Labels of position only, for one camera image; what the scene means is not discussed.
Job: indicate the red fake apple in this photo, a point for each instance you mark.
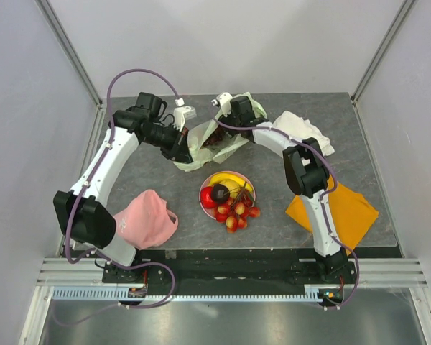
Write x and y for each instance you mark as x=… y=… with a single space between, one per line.
x=206 y=199

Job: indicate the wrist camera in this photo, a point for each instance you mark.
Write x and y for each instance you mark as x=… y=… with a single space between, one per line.
x=182 y=113
x=222 y=101

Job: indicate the red strawberry bunch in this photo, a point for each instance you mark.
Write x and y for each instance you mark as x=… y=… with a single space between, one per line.
x=234 y=213

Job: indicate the yellow fake pear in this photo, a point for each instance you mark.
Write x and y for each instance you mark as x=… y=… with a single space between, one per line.
x=233 y=187

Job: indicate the pink plate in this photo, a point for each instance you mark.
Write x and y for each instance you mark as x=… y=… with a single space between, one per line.
x=209 y=212

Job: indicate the dark purple fake plum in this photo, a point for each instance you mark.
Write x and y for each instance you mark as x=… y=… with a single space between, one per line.
x=220 y=193

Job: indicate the white folded towel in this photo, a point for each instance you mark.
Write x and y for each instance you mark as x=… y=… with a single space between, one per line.
x=301 y=129

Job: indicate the translucent green plastic bag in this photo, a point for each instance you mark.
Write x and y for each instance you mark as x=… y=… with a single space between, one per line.
x=218 y=153

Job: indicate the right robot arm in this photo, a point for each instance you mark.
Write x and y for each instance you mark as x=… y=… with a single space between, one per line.
x=306 y=172

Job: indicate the orange folded cloth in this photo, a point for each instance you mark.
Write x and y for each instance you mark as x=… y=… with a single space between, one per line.
x=343 y=223

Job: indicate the aluminium frame post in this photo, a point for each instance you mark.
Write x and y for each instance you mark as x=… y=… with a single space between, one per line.
x=56 y=26
x=383 y=48

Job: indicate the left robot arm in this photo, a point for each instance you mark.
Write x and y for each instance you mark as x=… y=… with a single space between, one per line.
x=81 y=212

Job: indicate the white cable duct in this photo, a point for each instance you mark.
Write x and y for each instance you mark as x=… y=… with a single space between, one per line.
x=134 y=294

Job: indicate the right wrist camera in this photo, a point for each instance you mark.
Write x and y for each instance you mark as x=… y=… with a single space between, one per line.
x=222 y=101

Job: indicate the yellow fake banana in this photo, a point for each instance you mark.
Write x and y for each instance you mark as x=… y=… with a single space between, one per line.
x=219 y=177

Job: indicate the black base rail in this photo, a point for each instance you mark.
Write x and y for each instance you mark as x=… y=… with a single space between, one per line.
x=292 y=266

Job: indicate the pink baseball cap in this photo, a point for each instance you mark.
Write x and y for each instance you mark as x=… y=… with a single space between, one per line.
x=146 y=222

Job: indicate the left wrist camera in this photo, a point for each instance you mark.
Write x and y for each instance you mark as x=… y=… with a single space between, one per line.
x=182 y=113

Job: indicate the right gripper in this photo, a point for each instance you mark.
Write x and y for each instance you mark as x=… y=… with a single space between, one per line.
x=223 y=118

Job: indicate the right aluminium frame post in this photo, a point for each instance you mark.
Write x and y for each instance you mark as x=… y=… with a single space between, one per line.
x=383 y=48

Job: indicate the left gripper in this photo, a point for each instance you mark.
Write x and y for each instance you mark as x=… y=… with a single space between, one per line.
x=179 y=151

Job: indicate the left aluminium frame post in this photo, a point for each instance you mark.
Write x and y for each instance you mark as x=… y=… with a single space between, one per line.
x=56 y=26

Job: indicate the dark grape bunch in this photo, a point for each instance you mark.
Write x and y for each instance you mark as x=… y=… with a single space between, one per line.
x=216 y=138

